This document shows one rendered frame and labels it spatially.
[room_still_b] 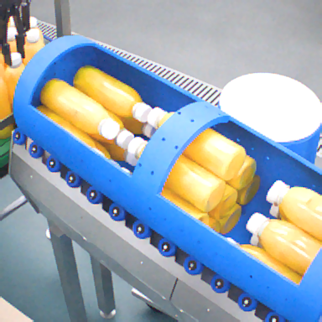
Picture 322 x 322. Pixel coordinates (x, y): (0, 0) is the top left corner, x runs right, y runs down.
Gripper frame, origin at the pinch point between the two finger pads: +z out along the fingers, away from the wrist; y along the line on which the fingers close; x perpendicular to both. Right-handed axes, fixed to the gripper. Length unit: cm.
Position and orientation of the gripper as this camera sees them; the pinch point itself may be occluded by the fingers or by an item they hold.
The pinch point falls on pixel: (13, 50)
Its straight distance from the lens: 167.3
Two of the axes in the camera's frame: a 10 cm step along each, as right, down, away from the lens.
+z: 0.0, 7.3, 6.8
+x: -7.3, -4.7, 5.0
